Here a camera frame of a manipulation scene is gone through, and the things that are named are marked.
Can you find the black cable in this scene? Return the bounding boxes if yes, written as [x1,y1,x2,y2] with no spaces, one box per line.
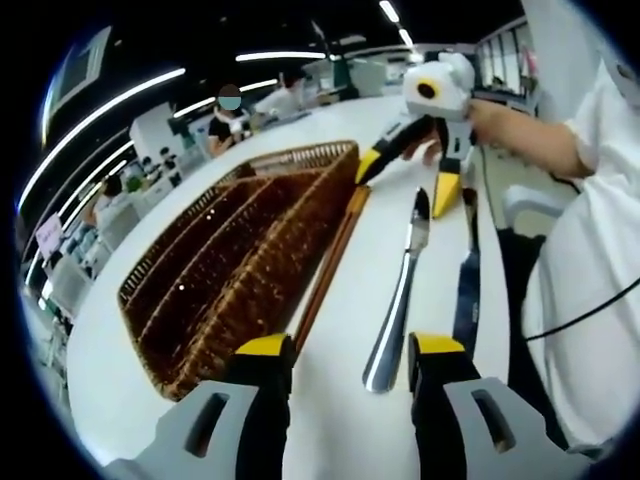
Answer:
[524,277,640,341]

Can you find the ceiling air conditioner vent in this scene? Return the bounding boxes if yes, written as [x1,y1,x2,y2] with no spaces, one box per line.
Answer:
[49,24,114,117]

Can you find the brown chopstick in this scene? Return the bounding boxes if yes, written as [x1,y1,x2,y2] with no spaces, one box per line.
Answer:
[299,184,372,346]
[292,185,369,351]

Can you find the steel-handled knife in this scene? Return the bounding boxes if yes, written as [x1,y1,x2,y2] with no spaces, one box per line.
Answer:
[361,186,432,395]

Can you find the white office chair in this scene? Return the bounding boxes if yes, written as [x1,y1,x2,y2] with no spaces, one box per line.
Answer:
[502,184,569,231]

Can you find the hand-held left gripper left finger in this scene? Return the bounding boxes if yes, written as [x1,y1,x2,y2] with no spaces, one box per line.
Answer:
[102,332,296,480]

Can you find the person's black trousers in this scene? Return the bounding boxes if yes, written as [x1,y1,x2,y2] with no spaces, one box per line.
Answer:
[499,227,551,346]

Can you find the person's right hand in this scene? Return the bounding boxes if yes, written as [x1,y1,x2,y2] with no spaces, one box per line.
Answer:
[399,97,506,169]

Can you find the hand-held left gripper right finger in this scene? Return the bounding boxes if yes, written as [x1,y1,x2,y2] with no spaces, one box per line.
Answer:
[407,330,594,480]

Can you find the brown wicker storage tray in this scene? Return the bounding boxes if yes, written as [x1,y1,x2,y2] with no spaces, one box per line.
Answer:
[117,139,361,404]

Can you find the pink hanging sign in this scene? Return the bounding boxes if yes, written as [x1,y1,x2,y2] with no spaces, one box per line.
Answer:
[35,212,64,257]

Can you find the black-handled knife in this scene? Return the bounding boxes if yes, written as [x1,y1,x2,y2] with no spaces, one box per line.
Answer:
[451,186,485,346]

